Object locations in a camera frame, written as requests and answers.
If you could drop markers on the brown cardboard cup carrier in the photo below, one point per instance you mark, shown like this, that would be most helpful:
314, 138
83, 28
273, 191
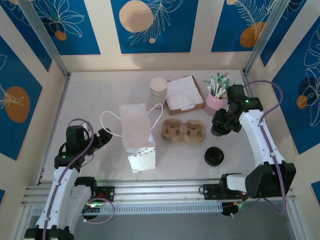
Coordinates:
183, 131

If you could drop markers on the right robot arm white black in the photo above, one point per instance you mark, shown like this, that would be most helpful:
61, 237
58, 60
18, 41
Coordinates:
262, 150

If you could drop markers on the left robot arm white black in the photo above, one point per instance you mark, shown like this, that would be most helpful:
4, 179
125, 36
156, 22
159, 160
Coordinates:
60, 195

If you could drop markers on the pink holder cup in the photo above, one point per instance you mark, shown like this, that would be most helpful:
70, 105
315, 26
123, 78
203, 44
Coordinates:
213, 106

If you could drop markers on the black plastic cup lid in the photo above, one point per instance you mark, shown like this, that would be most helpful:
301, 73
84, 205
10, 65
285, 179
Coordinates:
213, 156

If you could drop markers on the green white sugar stick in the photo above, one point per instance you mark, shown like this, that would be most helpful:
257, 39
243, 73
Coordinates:
209, 83
228, 83
213, 86
219, 80

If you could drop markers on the brown paper stirrer stick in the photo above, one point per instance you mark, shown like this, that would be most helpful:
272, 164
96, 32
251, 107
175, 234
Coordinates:
226, 75

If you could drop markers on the brown cardboard napkin tray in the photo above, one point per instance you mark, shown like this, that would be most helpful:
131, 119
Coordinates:
175, 111

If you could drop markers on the white paper napkin stack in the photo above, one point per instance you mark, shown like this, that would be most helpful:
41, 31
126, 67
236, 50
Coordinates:
183, 92

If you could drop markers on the white paper cup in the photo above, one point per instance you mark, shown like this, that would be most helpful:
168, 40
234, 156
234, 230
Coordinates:
159, 103
158, 84
159, 93
159, 99
159, 96

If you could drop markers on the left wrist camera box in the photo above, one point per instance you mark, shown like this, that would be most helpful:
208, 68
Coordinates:
86, 126

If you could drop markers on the aluminium table side rail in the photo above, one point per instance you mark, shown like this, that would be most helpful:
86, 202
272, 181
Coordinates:
252, 82
58, 107

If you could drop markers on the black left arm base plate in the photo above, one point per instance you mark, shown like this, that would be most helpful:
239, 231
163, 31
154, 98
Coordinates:
108, 193

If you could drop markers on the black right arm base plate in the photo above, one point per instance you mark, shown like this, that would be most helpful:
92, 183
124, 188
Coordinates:
210, 191

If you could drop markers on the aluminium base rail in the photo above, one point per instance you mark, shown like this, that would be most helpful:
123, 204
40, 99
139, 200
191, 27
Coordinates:
160, 190

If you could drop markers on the aluminium frame post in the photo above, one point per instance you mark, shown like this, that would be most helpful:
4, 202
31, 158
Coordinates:
45, 37
267, 37

